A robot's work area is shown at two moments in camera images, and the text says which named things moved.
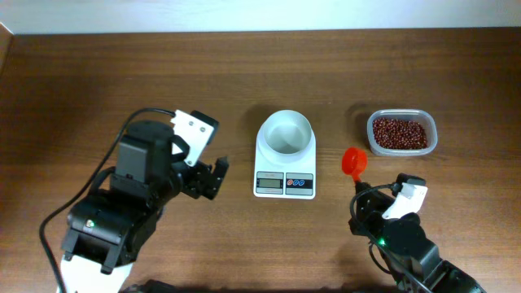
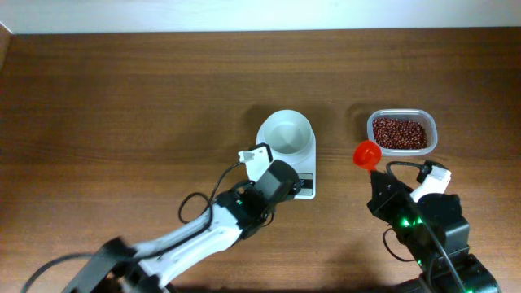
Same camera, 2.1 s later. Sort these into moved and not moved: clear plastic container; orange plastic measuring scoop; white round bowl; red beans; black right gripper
Moved: black right gripper; orange plastic measuring scoop
Not moved: white round bowl; clear plastic container; red beans
